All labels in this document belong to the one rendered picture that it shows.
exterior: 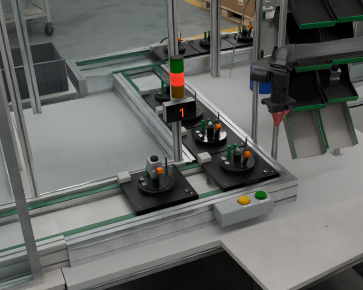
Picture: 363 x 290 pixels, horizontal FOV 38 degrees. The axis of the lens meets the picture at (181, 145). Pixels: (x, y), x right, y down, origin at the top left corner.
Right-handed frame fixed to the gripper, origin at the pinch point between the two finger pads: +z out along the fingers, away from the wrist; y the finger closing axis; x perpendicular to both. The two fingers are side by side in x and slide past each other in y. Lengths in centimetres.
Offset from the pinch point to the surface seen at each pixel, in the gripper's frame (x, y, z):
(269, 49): -93, -53, 13
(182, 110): -28.2, 23.6, 2.9
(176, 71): -28.9, 25.3, -13.2
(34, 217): -26, 84, 33
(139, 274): 7, 55, 43
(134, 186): -22, 46, 27
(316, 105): -10.2, -23.8, 2.3
